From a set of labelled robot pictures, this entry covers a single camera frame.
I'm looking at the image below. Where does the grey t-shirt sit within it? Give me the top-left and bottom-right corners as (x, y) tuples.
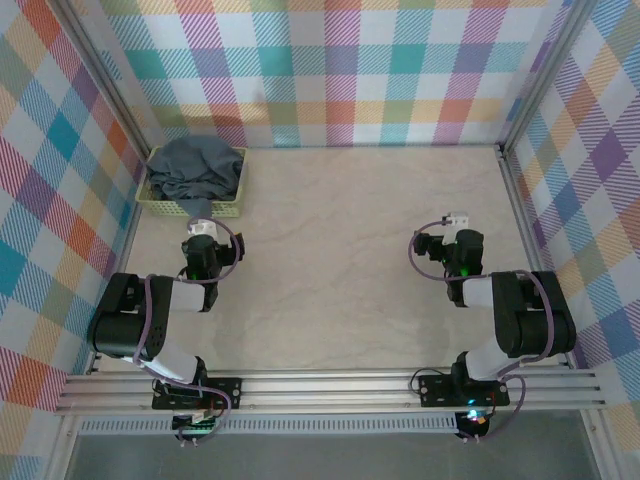
(145, 134), (246, 217)

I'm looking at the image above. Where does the light green plastic basket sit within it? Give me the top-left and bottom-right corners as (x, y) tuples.
(134, 145), (250, 220)

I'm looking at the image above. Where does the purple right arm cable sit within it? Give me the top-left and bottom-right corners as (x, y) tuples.
(408, 215), (554, 446)

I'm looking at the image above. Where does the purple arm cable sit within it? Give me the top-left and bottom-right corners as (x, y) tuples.
(133, 214), (246, 449)
(408, 215), (554, 446)

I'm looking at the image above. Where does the aluminium side rail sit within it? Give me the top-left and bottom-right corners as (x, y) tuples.
(497, 143), (576, 371)
(87, 147), (154, 376)

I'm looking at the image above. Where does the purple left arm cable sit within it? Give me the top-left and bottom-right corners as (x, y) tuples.
(133, 214), (246, 449)

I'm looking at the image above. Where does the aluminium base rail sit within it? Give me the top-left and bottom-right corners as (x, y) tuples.
(53, 369), (607, 416)

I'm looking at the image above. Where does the aluminium frame post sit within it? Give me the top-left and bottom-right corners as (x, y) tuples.
(499, 0), (599, 150)
(57, 0), (154, 151)

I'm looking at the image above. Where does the grey slotted cable duct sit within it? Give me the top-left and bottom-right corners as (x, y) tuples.
(78, 417), (461, 436)

